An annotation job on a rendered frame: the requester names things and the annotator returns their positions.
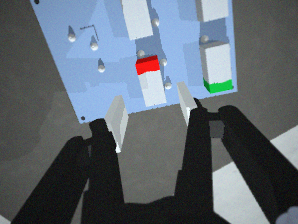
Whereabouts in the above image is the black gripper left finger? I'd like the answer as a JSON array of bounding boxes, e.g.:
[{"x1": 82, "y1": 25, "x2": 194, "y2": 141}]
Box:
[{"x1": 10, "y1": 95, "x2": 128, "y2": 224}]

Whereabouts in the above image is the white block with blue end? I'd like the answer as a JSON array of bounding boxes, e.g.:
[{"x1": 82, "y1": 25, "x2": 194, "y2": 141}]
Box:
[{"x1": 120, "y1": 0, "x2": 153, "y2": 40}]

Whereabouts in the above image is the white block with yellow end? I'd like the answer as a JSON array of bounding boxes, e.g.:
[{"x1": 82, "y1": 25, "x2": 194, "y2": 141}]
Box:
[{"x1": 195, "y1": 0, "x2": 229, "y2": 22}]

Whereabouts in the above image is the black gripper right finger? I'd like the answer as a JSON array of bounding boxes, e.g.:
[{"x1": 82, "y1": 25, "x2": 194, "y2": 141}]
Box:
[{"x1": 167, "y1": 81, "x2": 298, "y2": 224}]

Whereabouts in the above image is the white block with green end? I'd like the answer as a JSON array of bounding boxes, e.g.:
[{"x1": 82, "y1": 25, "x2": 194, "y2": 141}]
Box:
[{"x1": 199, "y1": 41, "x2": 232, "y2": 94}]

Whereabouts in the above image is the white block with red end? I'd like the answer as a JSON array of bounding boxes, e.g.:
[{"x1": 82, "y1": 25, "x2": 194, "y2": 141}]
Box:
[{"x1": 135, "y1": 55, "x2": 167, "y2": 107}]

